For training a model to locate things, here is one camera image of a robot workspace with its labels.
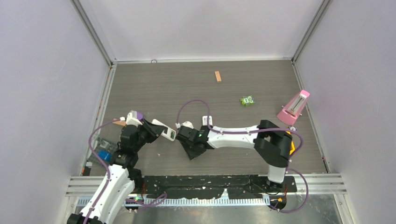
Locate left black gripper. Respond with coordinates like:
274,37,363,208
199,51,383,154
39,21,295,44
133,119,164,153

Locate large white remote control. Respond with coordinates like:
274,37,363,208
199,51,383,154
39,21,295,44
151,119,177,141

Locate small white remote control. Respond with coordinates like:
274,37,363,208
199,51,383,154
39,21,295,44
202,115,213,127

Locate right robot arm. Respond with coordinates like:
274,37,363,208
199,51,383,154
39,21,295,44
176,120,292,192

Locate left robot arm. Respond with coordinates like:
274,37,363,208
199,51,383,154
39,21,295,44
66,120,167,224

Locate small wooden block left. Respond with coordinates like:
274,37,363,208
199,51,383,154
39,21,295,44
113,119,126,126

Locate grey lego baseplate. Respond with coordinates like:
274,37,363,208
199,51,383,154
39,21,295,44
87,137,118,166

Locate blue lego brick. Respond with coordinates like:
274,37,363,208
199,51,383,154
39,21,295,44
98,150,112,162

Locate green monster cube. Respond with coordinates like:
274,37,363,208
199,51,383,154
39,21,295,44
240,95,255,106

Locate pink metronome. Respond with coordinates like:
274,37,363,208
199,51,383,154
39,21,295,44
276,90,310,126

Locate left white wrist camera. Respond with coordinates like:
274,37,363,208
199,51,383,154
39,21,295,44
120,110,143,126

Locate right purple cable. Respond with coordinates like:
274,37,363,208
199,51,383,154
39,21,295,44
176,99,310,214

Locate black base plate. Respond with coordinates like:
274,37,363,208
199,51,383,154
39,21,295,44
142,175,297,199

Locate yellow triangle frame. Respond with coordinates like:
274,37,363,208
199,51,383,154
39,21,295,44
290,141,296,156

